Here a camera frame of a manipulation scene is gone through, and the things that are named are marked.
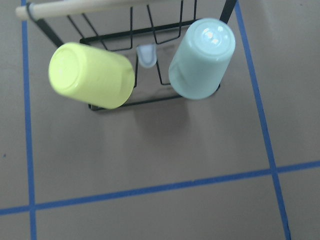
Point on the light green plastic cup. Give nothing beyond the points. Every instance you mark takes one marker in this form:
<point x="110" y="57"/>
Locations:
<point x="202" y="58"/>

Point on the yellow plastic cup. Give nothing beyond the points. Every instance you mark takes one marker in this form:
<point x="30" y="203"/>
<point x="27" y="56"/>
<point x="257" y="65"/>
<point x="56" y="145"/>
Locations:
<point x="91" y="75"/>

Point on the black wire cup rack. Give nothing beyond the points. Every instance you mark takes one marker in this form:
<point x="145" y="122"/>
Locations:
<point x="153" y="30"/>

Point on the wooden rack handle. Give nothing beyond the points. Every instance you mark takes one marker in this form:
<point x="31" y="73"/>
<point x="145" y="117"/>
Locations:
<point x="72" y="7"/>

